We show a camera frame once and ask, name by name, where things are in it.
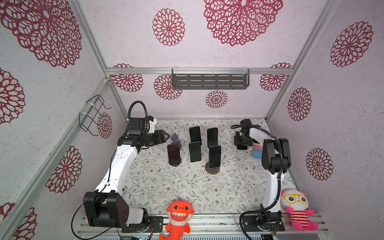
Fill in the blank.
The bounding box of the black phone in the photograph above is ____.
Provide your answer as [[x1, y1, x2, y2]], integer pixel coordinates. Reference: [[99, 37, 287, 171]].
[[171, 133, 181, 145], [167, 144, 180, 158], [189, 126, 202, 145], [207, 128, 219, 148]]

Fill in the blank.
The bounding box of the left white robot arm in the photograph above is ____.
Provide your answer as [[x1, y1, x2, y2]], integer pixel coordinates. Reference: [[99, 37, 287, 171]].
[[83, 130, 170, 232]]

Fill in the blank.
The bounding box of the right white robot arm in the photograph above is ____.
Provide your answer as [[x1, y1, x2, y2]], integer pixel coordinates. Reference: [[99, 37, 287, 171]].
[[231, 119, 291, 223]]

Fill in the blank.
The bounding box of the black front left stand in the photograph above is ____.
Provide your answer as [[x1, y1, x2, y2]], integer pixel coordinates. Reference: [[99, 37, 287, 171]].
[[169, 156, 182, 167]]

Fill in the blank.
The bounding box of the white front middle stand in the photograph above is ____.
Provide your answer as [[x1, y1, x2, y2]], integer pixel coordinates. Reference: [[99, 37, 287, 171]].
[[191, 161, 203, 171]]

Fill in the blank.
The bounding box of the black haired doll plush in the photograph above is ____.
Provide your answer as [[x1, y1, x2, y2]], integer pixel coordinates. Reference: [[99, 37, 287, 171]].
[[248, 144, 263, 160]]

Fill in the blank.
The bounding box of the red shark plush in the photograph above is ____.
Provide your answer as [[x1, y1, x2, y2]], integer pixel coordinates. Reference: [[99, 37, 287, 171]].
[[159, 200, 195, 240]]

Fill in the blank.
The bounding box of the pink striped panda plush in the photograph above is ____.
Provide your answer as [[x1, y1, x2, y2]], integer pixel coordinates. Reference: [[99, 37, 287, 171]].
[[281, 189, 319, 231]]

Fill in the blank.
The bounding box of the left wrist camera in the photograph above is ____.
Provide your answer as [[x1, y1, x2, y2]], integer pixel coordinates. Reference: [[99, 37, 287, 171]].
[[127, 116, 157, 135]]

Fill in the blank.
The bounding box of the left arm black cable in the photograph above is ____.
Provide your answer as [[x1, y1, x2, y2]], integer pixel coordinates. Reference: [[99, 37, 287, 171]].
[[127, 100, 149, 127]]

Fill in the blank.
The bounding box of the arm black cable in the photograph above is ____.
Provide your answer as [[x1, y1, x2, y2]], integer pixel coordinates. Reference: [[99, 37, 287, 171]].
[[127, 100, 149, 127], [230, 124, 286, 240]]

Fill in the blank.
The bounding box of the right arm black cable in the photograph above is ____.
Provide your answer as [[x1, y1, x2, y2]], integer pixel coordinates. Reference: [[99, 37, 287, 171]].
[[230, 124, 286, 240]]

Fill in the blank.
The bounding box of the dark grey wall shelf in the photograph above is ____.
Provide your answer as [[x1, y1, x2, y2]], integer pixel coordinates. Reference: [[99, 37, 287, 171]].
[[171, 69, 250, 90]]

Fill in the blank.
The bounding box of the black wire wall rack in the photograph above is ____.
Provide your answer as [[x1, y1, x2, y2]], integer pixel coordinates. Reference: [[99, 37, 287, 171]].
[[78, 95, 112, 138]]

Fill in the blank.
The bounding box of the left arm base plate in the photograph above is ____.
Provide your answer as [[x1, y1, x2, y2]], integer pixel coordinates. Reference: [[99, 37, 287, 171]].
[[122, 216, 165, 234]]

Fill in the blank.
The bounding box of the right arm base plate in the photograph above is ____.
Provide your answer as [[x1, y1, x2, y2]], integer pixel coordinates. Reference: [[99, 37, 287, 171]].
[[240, 211, 285, 233]]

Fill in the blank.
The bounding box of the aluminium front rail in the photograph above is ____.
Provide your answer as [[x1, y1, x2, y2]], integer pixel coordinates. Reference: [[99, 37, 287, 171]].
[[76, 212, 329, 236]]

